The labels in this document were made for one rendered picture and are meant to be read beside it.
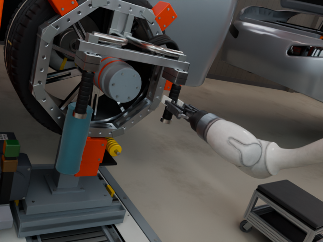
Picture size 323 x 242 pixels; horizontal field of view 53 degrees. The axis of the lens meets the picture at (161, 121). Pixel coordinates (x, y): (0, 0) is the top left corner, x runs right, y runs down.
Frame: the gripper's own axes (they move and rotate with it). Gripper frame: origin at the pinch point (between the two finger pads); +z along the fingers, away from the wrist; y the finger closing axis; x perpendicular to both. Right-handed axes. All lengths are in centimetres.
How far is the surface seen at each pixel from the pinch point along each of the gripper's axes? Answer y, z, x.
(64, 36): -21, 70, 5
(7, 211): -52, -6, -38
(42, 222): -31, 23, -67
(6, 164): -54, -3, -23
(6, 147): -55, -3, -18
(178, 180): 84, 71, -83
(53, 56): -23, 75, -6
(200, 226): 65, 20, -83
